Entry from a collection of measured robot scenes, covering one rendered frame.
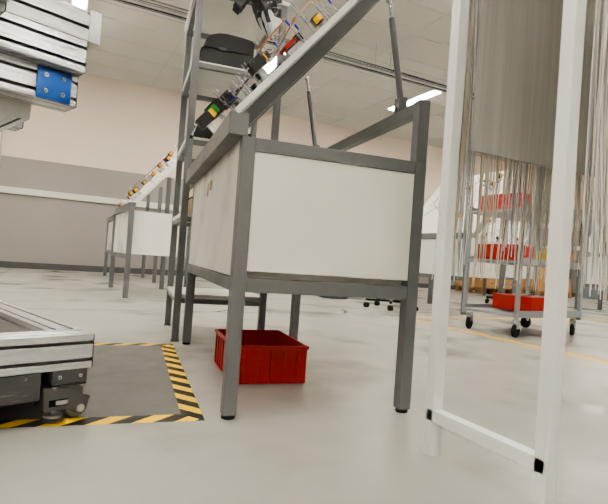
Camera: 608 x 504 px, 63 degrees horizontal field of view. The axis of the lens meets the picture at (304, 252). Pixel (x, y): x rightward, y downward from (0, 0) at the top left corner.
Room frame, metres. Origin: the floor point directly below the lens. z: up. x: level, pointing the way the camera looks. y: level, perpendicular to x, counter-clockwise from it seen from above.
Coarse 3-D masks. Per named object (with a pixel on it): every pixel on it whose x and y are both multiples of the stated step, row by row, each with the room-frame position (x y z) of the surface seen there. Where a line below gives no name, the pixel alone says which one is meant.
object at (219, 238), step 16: (224, 160) 1.67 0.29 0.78; (224, 176) 1.65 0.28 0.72; (224, 192) 1.63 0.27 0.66; (208, 208) 1.95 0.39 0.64; (224, 208) 1.61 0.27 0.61; (208, 224) 1.92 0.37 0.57; (224, 224) 1.58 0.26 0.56; (208, 240) 1.89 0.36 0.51; (224, 240) 1.56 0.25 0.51; (208, 256) 1.86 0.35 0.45; (224, 256) 1.54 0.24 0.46; (224, 272) 1.53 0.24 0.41
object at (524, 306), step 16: (496, 208) 3.89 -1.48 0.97; (480, 256) 4.00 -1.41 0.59; (512, 256) 3.75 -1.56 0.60; (528, 256) 3.79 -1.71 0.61; (464, 272) 4.04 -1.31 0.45; (528, 272) 4.46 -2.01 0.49; (464, 288) 4.03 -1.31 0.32; (528, 288) 4.46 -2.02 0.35; (464, 304) 4.02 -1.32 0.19; (480, 304) 4.14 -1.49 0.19; (496, 304) 4.04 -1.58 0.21; (512, 304) 3.91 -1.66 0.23; (528, 304) 3.78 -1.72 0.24; (528, 320) 4.42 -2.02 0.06; (512, 336) 3.67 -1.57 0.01
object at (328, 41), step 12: (372, 0) 1.67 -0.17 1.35; (360, 12) 1.66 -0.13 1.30; (336, 24) 1.63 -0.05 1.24; (348, 24) 1.65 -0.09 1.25; (324, 36) 1.62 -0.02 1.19; (336, 36) 1.63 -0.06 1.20; (312, 48) 1.61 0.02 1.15; (324, 48) 1.62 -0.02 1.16; (300, 60) 1.59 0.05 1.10; (312, 60) 1.61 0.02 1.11; (288, 72) 1.58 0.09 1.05; (300, 72) 1.60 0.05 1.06; (276, 84) 1.57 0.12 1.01; (288, 84) 1.58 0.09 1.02; (264, 96) 1.56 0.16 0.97; (276, 96) 1.57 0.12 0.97; (252, 108) 1.55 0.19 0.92; (264, 108) 1.56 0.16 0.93; (252, 120) 1.55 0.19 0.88
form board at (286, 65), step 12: (360, 0) 1.62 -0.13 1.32; (348, 12) 1.64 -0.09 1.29; (324, 24) 1.47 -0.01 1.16; (312, 36) 1.46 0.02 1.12; (300, 48) 1.45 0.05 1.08; (288, 60) 1.44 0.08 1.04; (276, 72) 1.43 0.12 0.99; (264, 84) 1.41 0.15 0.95; (252, 96) 1.40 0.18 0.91; (240, 108) 1.39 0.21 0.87
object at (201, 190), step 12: (204, 180) 2.13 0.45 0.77; (204, 192) 2.10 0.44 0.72; (204, 204) 2.07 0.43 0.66; (192, 216) 2.47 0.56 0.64; (204, 216) 2.05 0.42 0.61; (192, 228) 2.43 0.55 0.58; (204, 228) 2.02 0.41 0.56; (192, 240) 2.39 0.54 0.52; (204, 240) 2.00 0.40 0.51; (192, 252) 2.36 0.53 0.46; (204, 252) 1.97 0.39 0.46; (192, 264) 2.33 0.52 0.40
